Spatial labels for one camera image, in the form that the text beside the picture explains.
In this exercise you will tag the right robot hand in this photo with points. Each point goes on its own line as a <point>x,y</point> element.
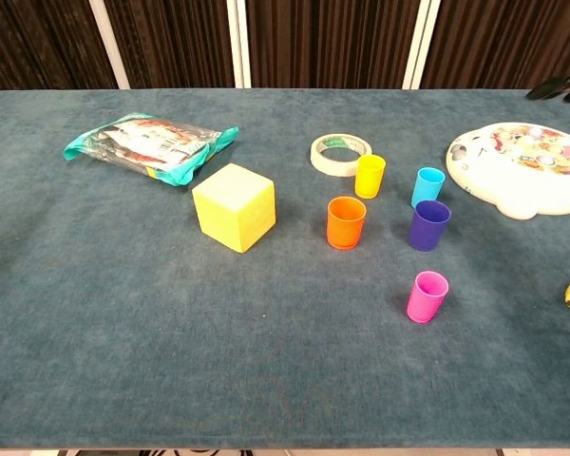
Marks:
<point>551,90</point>

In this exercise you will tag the light blue plastic cup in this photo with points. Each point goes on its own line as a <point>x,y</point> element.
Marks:
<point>426,187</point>

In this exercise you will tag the purple plastic cup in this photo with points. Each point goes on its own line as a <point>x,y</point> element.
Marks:
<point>427,235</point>

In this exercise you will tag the yellow plastic cup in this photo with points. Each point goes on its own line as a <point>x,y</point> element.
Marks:
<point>369,183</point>

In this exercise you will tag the pink plastic cup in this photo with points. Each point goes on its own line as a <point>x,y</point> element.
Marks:
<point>423,304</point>

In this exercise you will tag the white fish toy board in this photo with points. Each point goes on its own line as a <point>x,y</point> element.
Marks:
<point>503,190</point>

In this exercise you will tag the masking tape roll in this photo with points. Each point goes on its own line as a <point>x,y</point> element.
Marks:
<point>322,164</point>

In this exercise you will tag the orange plastic cup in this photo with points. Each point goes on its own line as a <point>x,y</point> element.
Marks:
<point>344,230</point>

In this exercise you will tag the yellow foam cube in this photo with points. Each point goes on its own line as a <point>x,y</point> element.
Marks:
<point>233,209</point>

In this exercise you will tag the teal snack bag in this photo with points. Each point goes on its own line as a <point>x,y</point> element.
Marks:
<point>142,142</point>

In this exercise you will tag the teal table cloth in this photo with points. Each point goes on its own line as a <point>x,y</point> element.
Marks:
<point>123,332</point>

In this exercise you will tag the white partition post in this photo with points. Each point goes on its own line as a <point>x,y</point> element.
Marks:
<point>109,43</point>
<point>420,43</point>
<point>238,43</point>

